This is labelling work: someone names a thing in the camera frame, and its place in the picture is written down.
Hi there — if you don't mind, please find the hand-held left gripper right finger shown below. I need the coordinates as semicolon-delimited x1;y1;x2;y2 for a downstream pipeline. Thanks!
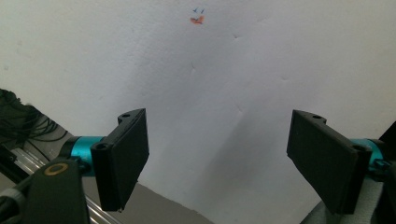
286;109;386;216

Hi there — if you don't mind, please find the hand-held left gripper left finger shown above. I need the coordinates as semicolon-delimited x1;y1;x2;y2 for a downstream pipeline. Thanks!
60;107;150;213

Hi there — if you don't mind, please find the grey cloth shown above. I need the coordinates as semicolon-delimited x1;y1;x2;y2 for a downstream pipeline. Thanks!
300;176;388;224

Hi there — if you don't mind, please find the bundle of black cables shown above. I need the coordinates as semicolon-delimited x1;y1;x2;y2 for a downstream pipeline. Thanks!
0;88;68;147

